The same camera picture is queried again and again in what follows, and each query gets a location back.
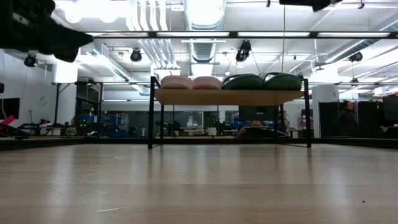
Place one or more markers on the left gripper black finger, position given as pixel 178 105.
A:
pixel 68 56
pixel 73 39

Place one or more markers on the black ceiling spotlight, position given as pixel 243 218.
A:
pixel 136 56
pixel 243 51
pixel 356 57
pixel 30 60

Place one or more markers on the white bucket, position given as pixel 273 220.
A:
pixel 212 131

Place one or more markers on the person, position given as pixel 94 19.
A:
pixel 345 124

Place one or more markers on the wooden shelf with black legs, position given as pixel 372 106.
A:
pixel 227 97

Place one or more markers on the blue storage bin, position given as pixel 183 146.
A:
pixel 90 119

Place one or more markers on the pink rubber slide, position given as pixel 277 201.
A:
pixel 176 83
pixel 206 84

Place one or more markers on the silver ventilation duct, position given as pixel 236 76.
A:
pixel 203 15

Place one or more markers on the black aluminium table frame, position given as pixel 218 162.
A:
pixel 62 142

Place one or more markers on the green rubber slide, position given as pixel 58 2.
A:
pixel 283 83
pixel 245 83

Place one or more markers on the black wall monitor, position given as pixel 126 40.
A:
pixel 9 109

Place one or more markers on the red padded bar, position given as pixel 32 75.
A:
pixel 7 122

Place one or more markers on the black partition panel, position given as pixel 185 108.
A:
pixel 368 118

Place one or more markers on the black metal rack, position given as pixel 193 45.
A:
pixel 57 102

